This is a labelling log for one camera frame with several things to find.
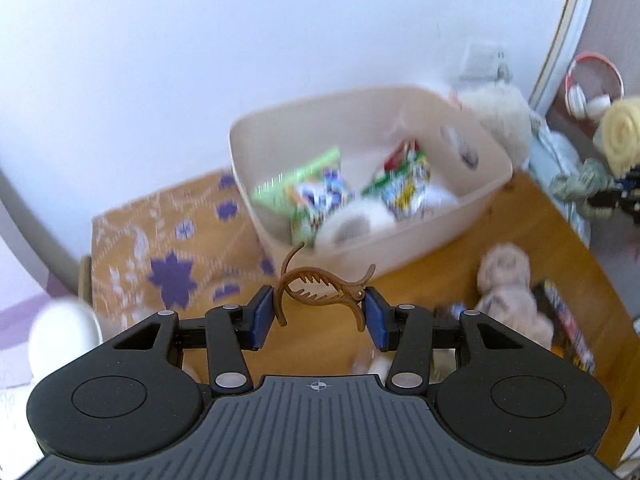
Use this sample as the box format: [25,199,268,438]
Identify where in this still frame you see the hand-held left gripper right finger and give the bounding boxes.
[364,286,526,392]

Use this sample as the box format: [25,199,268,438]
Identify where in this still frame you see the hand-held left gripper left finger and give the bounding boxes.
[114,285,276,396]

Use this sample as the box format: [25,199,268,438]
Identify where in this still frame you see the brown hair claw clip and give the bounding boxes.
[274,242,379,333]

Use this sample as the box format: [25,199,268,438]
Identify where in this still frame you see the beige plastic storage bin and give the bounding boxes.
[229,85,515,277]

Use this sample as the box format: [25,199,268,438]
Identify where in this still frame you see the pink-beige plush toy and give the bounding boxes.
[475,243,556,348]

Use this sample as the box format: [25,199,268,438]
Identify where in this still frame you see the black printed box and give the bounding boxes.
[531,279,597,373]

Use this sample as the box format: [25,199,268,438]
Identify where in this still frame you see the white tape roll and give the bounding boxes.
[315,197,398,256]

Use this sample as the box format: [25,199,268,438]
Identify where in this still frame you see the colorful snack packet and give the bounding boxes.
[361,139,432,221]

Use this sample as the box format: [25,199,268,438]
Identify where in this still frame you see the orange cloth with purple flowers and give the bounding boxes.
[90,169,278,341]

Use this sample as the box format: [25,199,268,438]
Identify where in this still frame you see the green snack packet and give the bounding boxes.
[251,147,357,248]

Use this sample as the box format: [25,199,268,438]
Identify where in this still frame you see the wooden desk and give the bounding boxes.
[180,170,633,480]

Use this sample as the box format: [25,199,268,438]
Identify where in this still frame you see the white insulated bottle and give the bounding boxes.
[27,297,103,386]

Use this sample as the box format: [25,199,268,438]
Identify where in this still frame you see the white fluffy plush dog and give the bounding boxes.
[450,82,533,171]

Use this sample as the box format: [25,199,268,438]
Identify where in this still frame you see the light blue bedding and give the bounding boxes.
[527,115,593,246]

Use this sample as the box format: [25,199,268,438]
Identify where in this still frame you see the grey camouflage cloth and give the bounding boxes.
[550,157,621,221]

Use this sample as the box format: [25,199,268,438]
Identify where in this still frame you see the white patterned bedsheet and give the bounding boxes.
[0,380,41,466]

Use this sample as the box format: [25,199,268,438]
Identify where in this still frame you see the black object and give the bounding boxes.
[587,165,640,226]

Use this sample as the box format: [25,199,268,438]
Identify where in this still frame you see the white and red headphones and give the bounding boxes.
[565,52,625,121]

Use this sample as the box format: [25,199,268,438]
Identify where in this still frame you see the yellow rolled towel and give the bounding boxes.
[595,99,640,176]

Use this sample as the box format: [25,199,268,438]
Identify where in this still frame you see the white wall socket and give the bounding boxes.
[460,42,513,81]

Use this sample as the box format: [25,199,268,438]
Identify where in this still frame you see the white door frame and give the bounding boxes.
[527,0,601,106]

